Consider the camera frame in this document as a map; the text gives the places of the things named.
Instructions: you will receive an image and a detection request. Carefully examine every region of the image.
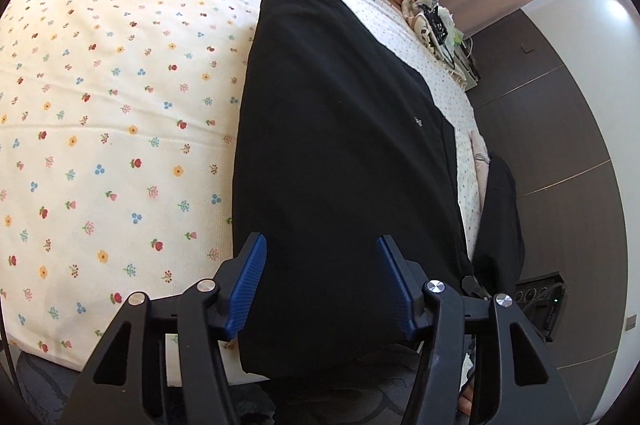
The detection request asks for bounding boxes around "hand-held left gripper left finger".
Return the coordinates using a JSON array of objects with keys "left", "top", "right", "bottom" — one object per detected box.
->
[{"left": 60, "top": 232, "right": 268, "bottom": 425}]

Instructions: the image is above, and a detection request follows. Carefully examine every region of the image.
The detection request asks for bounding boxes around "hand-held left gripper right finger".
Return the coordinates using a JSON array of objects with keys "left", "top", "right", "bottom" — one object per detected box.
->
[{"left": 376, "top": 235, "right": 581, "bottom": 425}]

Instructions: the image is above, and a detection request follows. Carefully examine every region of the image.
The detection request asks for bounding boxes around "black jacket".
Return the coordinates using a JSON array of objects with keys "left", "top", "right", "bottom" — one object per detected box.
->
[{"left": 231, "top": 0, "right": 476, "bottom": 381}]

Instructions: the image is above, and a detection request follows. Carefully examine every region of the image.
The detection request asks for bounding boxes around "person's black trouser leg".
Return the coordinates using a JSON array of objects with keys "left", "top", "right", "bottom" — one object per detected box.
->
[{"left": 472, "top": 151, "right": 527, "bottom": 293}]

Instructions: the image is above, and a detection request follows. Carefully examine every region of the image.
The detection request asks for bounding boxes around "person's bare foot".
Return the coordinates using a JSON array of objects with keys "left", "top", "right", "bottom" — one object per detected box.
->
[{"left": 457, "top": 382, "right": 476, "bottom": 417}]

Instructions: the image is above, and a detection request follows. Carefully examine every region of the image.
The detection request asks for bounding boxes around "black box with round holes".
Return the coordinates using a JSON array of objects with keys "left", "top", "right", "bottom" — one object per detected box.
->
[{"left": 517, "top": 271, "right": 568, "bottom": 343}]

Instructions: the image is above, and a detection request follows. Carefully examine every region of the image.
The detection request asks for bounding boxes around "floral print bed sheet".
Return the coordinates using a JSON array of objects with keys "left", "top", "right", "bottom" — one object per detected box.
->
[{"left": 0, "top": 0, "right": 488, "bottom": 386}]

